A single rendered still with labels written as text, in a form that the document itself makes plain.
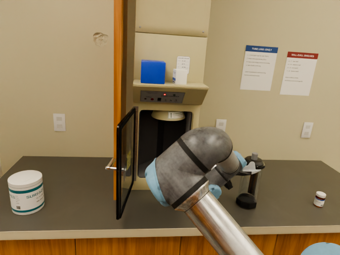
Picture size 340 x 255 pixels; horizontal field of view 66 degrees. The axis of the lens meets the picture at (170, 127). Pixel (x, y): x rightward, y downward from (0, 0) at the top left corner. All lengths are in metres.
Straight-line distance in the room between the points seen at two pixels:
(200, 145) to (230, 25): 1.17
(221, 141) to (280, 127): 1.31
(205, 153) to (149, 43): 0.68
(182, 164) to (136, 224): 0.59
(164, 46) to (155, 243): 0.87
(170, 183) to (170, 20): 0.76
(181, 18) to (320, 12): 1.02
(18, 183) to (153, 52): 0.79
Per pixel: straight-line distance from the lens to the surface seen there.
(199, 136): 0.65
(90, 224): 1.20
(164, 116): 1.27
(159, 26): 1.20
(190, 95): 1.16
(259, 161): 1.28
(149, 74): 1.09
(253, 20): 1.77
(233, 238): 0.68
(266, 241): 1.39
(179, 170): 0.64
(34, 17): 1.73
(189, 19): 1.21
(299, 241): 1.47
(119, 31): 1.11
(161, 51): 1.20
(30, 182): 1.24
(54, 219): 1.26
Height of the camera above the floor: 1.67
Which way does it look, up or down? 18 degrees down
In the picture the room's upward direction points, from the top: 4 degrees clockwise
